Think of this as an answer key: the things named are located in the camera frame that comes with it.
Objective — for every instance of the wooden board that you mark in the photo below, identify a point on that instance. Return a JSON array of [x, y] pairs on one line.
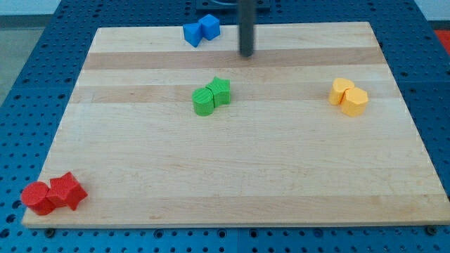
[[278, 155]]

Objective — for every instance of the green cylinder block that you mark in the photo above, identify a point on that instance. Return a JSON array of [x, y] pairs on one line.
[[203, 102]]

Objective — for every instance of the green star block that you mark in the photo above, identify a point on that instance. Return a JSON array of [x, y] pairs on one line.
[[221, 91]]

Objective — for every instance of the blue triangular block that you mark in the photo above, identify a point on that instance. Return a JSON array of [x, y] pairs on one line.
[[193, 33]]

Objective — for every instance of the blue cube block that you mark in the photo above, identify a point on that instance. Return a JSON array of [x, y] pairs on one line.
[[210, 27]]

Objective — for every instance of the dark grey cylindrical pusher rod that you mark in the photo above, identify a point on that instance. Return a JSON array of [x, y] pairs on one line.
[[246, 19]]

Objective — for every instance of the yellow heart block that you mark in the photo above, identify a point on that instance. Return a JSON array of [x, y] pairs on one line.
[[338, 88]]

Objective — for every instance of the yellow hexagon block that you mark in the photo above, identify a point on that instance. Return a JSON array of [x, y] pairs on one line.
[[354, 102]]

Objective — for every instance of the red star block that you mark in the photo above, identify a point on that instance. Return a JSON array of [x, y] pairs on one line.
[[66, 191]]

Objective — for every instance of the red cylinder block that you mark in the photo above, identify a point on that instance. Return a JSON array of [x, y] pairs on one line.
[[34, 197]]

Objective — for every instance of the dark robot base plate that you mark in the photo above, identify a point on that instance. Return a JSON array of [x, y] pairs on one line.
[[219, 5]]

